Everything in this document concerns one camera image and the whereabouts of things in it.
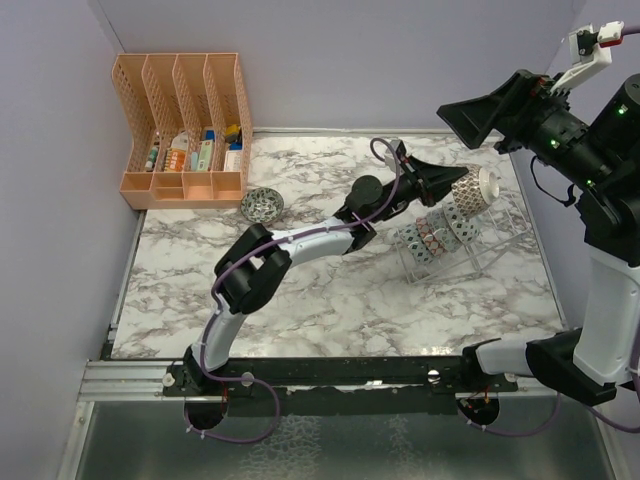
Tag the red geometric pattern bowl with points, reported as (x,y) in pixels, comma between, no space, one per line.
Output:
(428,237)

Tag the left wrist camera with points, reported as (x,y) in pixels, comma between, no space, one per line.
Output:
(396,152)

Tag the orange plastic desk organizer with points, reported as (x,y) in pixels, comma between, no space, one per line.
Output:
(191,129)

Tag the items in organizer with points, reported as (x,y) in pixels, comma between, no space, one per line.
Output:
(202,157)

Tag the brown tile pattern bowl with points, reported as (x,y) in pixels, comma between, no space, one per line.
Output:
(476,191)

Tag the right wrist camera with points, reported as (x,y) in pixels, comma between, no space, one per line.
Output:
(590,52)

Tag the red circle pattern bowl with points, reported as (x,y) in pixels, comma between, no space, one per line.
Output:
(465,230)

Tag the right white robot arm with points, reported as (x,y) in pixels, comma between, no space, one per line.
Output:
(586,364)

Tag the white wire dish rack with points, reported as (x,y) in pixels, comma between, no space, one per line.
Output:
(504,227)

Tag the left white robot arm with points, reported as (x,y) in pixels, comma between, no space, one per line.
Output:
(250,273)

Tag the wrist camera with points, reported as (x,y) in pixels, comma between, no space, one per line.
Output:
(396,152)
(590,52)

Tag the green leaf pattern bowl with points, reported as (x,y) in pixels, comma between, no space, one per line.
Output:
(262,205)

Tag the blue floral pattern bowl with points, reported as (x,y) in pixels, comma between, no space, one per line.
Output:
(411,238)

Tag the blue triangle pattern bowl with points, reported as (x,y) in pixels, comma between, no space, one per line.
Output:
(442,231)

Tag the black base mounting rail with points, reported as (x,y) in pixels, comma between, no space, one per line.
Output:
(307,386)

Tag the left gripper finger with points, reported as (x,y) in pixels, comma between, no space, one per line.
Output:
(434,196)
(432,178)

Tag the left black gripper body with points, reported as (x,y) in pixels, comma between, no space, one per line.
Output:
(411,188)

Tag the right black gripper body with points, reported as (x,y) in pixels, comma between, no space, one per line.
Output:
(562,139)

